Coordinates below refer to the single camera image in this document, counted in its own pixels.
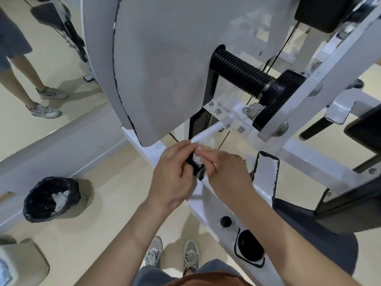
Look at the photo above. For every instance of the person's left hand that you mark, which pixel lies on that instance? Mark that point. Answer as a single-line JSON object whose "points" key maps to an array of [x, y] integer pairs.
{"points": [[169, 181]]}

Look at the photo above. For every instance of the person's right hand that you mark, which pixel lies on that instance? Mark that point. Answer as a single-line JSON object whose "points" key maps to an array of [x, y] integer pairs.
{"points": [[232, 178]]}

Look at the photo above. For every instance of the white cleaning wipe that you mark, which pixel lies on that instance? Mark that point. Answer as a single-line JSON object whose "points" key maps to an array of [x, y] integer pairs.
{"points": [[198, 159]]}

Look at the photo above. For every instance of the white gym machine frame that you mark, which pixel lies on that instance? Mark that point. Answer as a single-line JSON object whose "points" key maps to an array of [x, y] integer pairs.
{"points": [[163, 71]]}

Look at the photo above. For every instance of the black rectangular chest pad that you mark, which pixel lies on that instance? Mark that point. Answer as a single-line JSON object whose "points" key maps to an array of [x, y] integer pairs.
{"points": [[357, 205]]}

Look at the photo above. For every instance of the person's right forearm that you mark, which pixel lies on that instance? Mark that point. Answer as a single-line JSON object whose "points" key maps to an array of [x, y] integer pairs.
{"points": [[285, 244]]}

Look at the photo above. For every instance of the person's left forearm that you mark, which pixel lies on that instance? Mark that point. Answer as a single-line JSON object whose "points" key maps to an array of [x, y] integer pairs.
{"points": [[119, 253]]}

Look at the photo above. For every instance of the person's left sneaker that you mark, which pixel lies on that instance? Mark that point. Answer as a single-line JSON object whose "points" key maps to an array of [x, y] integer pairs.
{"points": [[154, 253]]}

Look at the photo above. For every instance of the person's sneaker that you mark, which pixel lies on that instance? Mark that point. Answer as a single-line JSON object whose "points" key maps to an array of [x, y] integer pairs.
{"points": [[154, 253], [191, 256]]}

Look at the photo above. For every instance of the person's right sneaker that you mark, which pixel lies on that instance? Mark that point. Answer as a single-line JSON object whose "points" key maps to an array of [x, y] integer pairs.
{"points": [[191, 256]]}

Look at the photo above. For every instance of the blue denim shorts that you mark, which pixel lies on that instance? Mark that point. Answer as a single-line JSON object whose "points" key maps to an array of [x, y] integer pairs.
{"points": [[148, 274]]}

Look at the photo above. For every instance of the crumpled white tissues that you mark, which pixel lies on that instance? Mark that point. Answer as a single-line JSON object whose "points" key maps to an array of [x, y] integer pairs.
{"points": [[61, 199]]}

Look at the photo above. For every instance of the trash bin with black bag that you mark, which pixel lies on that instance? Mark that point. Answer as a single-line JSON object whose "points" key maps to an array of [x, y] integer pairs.
{"points": [[38, 199]]}

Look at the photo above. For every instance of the small wooden block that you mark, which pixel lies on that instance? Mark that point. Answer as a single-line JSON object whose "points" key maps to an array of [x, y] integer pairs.
{"points": [[6, 195]]}

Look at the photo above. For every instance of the cream white storage box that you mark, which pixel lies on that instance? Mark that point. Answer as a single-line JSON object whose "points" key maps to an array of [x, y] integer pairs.
{"points": [[26, 265]]}

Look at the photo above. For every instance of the silver blue smartphone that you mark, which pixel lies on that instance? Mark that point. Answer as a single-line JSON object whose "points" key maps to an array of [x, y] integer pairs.
{"points": [[4, 272]]}

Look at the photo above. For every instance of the black square cushion pad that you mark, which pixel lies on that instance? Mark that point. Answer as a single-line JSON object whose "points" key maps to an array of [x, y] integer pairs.
{"points": [[324, 11]]}

